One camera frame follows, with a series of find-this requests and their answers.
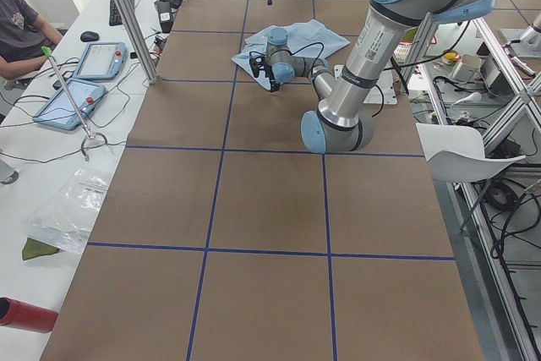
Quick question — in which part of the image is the light blue button shirt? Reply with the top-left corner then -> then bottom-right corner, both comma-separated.
232,19 -> 351,90

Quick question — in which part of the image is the black keyboard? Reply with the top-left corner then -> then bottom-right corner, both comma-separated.
108,0 -> 136,27

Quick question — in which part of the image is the far teach pendant tablet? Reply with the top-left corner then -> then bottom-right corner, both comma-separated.
73,42 -> 127,81

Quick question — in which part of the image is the teach pendant tablet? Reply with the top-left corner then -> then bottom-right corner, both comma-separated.
32,79 -> 106,130
73,42 -> 127,81

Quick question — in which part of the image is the black computer mouse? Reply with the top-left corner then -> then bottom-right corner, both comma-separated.
79,30 -> 100,42

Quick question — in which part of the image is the near teach pendant tablet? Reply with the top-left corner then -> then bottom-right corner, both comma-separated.
32,79 -> 106,130

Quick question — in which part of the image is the metal rod stand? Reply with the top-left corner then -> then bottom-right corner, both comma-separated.
41,46 -> 108,161

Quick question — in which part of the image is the clear plastic bag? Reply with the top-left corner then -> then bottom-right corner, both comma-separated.
28,167 -> 112,254

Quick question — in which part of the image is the seated person grey shirt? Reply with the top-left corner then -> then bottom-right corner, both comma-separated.
1,0 -> 63,80

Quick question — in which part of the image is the green cloth piece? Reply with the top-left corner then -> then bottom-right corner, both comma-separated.
21,238 -> 60,261

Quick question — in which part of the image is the red cylinder bottle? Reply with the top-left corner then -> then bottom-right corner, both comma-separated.
1,298 -> 58,333

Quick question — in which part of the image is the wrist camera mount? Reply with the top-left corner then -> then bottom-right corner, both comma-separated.
249,52 -> 271,79

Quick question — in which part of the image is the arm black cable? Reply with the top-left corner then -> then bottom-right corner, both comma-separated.
289,41 -> 385,119

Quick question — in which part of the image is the aluminium frame post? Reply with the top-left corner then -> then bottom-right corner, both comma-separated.
114,0 -> 158,85

